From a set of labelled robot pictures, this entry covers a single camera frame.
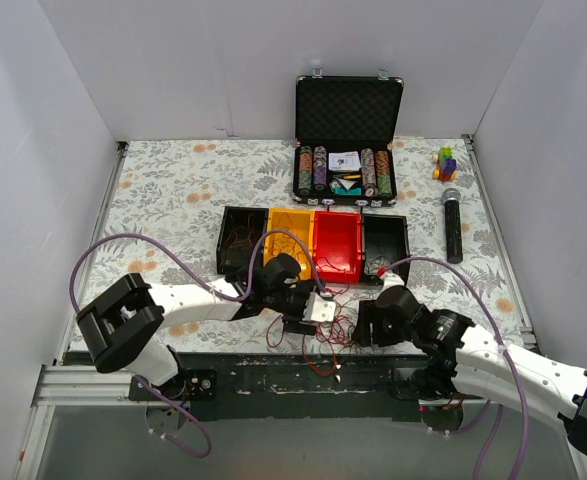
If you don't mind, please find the red wire tangle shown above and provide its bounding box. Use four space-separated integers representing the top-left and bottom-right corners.
265 294 369 377

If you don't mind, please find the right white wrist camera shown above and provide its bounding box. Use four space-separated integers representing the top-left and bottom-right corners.
377 268 405 291

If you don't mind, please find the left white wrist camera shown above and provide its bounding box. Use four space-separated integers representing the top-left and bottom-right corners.
303 292 337 323

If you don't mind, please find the black bin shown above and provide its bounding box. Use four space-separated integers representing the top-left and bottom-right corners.
360 214 410 285
216 206 269 275

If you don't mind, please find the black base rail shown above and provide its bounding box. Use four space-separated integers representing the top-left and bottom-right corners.
107 349 484 422

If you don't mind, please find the colourful toy block car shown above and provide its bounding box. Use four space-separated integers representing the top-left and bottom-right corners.
432 147 457 183

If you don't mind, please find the yellow bin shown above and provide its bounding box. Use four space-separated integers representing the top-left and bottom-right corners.
262 208 317 281

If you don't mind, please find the playing card deck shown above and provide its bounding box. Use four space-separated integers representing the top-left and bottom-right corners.
328 151 361 172

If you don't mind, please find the red bin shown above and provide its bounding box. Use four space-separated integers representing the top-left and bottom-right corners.
313 211 362 284

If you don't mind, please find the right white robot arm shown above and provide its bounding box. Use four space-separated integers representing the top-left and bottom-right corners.
352 286 587 456

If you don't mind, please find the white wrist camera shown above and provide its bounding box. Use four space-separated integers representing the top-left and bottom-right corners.
303 292 337 323
377 268 405 291

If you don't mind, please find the black poker chip case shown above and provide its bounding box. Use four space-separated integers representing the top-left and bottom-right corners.
292 71 404 208

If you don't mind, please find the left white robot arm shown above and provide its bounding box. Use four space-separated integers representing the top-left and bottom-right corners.
76 254 335 400

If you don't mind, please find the floral table mat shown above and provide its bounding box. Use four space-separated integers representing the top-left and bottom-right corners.
77 137 525 345

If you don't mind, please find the black microphone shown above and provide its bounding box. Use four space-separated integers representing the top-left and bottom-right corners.
441 188 463 264

